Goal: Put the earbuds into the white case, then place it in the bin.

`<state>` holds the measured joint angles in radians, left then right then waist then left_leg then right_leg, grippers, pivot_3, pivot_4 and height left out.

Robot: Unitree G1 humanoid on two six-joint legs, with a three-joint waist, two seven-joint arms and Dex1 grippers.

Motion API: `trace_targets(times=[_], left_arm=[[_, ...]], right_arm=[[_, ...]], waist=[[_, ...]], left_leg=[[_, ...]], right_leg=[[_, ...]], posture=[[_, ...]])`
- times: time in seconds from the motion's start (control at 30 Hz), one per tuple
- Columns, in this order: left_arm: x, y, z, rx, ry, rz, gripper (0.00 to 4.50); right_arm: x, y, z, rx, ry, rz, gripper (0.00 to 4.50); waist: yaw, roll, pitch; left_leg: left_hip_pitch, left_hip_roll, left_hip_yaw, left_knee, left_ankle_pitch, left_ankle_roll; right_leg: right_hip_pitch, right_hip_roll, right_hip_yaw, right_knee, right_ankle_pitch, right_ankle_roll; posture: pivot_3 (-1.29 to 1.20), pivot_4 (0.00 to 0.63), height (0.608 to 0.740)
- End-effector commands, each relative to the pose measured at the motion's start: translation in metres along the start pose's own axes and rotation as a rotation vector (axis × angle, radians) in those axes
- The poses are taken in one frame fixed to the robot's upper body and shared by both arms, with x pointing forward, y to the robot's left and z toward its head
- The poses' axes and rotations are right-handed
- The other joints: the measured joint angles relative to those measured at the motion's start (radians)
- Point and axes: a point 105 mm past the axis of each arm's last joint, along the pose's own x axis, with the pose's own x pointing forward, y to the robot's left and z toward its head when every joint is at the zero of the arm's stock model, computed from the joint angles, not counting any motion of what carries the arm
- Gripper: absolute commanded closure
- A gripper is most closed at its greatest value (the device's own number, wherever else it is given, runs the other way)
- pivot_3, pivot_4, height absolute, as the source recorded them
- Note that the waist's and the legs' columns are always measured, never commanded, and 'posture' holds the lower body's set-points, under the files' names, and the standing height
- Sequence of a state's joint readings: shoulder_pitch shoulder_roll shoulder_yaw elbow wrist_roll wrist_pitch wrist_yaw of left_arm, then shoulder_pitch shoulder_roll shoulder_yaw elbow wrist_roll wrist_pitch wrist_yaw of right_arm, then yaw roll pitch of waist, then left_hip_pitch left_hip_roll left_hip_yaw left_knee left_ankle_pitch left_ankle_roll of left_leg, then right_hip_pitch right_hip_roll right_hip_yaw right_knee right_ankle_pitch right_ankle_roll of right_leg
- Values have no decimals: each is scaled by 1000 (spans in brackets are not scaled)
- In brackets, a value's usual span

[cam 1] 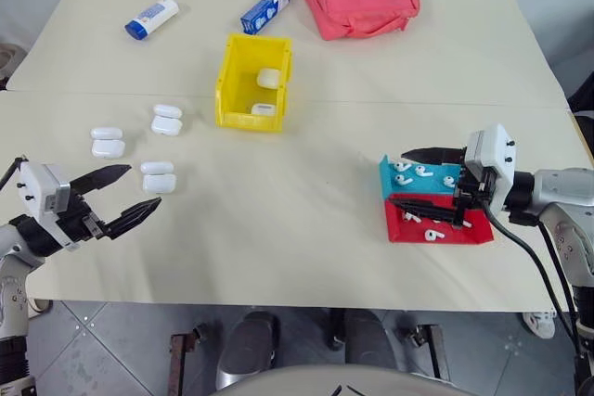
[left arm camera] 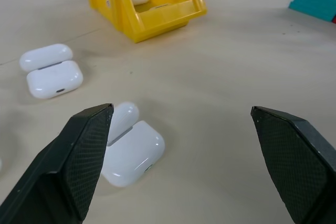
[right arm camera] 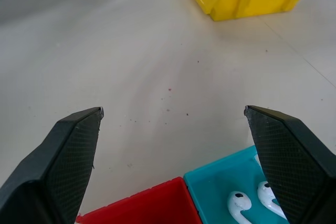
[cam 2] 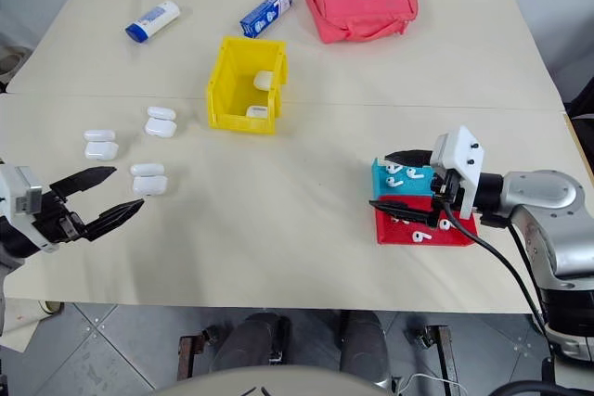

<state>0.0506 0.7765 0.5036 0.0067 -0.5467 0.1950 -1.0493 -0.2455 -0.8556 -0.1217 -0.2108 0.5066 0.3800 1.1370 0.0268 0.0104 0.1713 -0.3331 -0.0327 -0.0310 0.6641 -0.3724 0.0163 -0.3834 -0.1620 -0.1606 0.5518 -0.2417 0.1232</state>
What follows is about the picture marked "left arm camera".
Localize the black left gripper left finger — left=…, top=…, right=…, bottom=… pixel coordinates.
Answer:
left=0, top=103, right=115, bottom=224

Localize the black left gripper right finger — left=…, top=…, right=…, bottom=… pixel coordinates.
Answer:
left=250, top=105, right=336, bottom=224

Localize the yellow plastic bin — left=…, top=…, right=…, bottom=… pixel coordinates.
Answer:
left=83, top=0, right=208, bottom=44

